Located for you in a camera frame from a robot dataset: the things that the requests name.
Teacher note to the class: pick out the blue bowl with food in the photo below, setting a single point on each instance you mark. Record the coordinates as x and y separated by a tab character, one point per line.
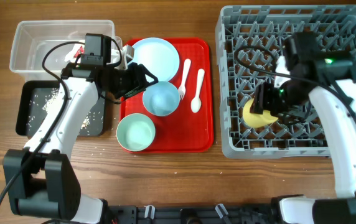
161	99

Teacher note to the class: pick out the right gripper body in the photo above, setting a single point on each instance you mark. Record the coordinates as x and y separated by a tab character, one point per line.
276	100

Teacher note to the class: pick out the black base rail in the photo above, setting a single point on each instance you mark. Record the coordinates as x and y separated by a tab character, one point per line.
257	213

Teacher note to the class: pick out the red serving tray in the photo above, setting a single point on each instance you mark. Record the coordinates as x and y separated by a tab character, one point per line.
182	131

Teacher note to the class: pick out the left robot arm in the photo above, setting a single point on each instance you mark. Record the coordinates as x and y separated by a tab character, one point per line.
40	180

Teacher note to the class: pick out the yellow plastic cup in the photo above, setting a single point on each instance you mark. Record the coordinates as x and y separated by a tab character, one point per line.
254	120

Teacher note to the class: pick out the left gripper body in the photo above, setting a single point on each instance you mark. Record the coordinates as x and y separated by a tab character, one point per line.
124	80

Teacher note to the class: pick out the grey dishwasher rack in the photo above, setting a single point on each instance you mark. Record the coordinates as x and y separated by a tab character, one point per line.
264	29

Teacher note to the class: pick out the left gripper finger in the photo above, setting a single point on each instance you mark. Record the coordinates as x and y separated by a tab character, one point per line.
136	91
148	76

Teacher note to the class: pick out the light blue plate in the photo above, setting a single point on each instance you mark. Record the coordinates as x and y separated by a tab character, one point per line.
159	56

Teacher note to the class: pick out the red ketchup packet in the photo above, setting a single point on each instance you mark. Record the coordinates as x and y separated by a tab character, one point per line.
79	51

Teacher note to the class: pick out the black waste tray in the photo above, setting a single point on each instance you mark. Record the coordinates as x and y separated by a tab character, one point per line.
27	91

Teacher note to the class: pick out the rice and peanut scraps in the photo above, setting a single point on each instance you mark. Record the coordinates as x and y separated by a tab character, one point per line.
52	104

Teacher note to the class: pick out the clear plastic bin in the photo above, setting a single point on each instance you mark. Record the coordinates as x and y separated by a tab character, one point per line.
33	39

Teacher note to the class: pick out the white plastic spoon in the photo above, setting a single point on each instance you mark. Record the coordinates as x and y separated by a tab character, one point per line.
196	101

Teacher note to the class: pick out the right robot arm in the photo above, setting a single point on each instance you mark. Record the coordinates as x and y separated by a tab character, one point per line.
328	81

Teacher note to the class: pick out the mint green bowl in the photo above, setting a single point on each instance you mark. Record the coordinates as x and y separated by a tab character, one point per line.
135	132

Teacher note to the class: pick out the white plastic fork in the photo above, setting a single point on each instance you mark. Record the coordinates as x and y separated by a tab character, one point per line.
185	72

